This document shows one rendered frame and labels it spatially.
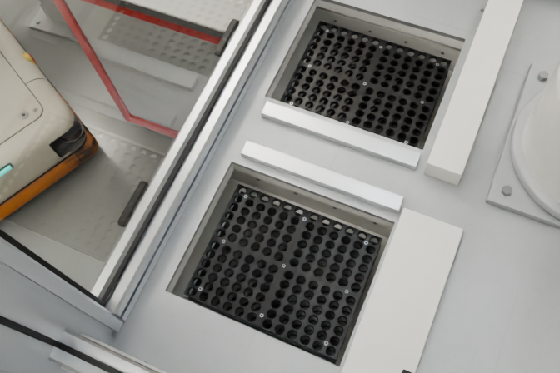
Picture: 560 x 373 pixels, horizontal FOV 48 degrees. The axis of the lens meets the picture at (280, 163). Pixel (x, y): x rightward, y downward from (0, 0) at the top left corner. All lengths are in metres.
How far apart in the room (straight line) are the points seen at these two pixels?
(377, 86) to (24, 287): 0.61
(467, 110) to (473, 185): 0.10
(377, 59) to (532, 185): 0.32
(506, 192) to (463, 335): 0.19
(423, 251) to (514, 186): 0.15
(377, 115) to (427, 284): 0.28
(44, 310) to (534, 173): 0.60
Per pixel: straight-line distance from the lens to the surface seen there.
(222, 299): 0.88
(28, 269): 0.61
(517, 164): 0.89
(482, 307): 0.84
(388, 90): 1.00
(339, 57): 1.03
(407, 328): 0.81
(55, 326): 0.71
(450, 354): 0.82
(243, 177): 0.98
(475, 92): 0.92
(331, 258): 0.88
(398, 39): 1.08
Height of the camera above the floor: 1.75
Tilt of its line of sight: 64 degrees down
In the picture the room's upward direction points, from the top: 10 degrees counter-clockwise
